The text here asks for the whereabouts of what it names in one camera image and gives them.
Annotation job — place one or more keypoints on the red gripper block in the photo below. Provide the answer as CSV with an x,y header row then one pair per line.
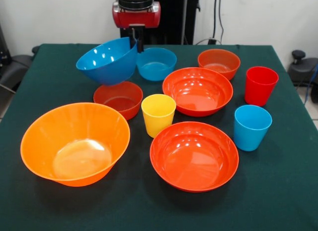
x,y
139,18

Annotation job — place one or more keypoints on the large blue bowl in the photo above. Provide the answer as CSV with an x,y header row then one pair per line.
x,y
106,69

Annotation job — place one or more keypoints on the small blue bowl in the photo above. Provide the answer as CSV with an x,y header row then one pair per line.
x,y
159,69

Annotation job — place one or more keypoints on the small red-orange bowl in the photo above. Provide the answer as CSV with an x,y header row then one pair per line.
x,y
119,104
219,64

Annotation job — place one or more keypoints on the wide red-orange bowl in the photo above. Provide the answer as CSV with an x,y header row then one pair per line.
x,y
193,156
197,92

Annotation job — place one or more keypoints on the yellow cup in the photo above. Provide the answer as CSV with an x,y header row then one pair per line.
x,y
157,119

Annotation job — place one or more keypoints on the large orange bowl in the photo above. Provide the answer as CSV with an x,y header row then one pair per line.
x,y
74,141

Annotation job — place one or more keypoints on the red cup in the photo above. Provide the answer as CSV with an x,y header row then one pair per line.
x,y
259,92

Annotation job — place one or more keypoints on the blue cup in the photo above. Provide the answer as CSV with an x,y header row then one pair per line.
x,y
251,136

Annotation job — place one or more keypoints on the dark green tablecloth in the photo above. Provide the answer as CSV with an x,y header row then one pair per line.
x,y
273,178

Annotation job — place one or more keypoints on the black pedestal leg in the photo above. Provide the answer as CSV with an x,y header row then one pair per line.
x,y
15,67
301,72

